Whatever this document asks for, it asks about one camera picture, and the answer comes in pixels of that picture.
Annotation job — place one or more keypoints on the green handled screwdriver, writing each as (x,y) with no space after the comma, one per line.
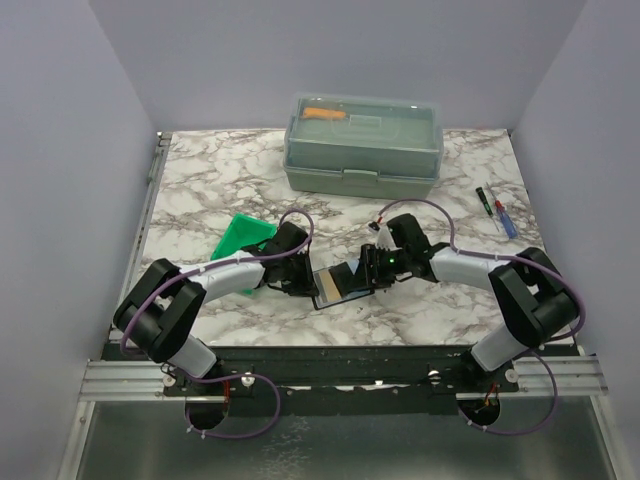
(486,205)

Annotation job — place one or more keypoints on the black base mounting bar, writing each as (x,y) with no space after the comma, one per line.
(345,381)

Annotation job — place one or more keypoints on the green plastic bin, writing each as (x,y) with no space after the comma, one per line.
(242,231)

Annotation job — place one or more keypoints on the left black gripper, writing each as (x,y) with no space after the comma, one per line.
(306,285)

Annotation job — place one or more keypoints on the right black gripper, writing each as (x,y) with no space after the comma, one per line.
(374,276)

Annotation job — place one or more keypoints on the orange handled tool in box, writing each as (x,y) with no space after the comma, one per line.
(310,113)

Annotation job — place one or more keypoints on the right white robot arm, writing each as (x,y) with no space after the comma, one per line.
(533,301)

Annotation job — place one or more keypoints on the gold credit card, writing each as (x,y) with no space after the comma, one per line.
(329,293)

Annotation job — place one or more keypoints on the aluminium rail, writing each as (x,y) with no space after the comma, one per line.
(121,381)

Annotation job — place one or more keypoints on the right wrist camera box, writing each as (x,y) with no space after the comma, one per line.
(384,239)

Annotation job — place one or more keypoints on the black card holder wallet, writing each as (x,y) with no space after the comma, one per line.
(342,274)

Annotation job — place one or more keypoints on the grey plastic tool box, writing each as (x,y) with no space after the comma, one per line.
(384,149)

